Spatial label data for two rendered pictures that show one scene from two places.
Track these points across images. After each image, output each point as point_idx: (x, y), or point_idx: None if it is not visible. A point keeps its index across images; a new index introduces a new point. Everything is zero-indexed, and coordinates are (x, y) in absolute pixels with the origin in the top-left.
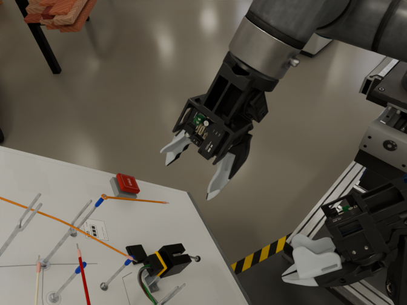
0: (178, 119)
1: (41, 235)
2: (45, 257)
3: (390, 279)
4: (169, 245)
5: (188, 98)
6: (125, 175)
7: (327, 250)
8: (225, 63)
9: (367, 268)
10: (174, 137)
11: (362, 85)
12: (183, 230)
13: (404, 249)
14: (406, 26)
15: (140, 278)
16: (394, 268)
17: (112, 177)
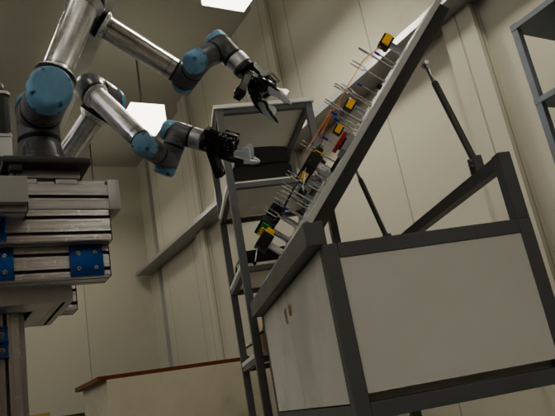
0: (276, 77)
1: (366, 115)
2: (362, 121)
3: (221, 167)
4: (310, 154)
5: (269, 70)
6: (340, 136)
7: (237, 156)
8: (254, 62)
9: None
10: (282, 91)
11: (27, 188)
12: (313, 205)
13: None
14: None
15: (320, 144)
16: (219, 161)
17: (350, 133)
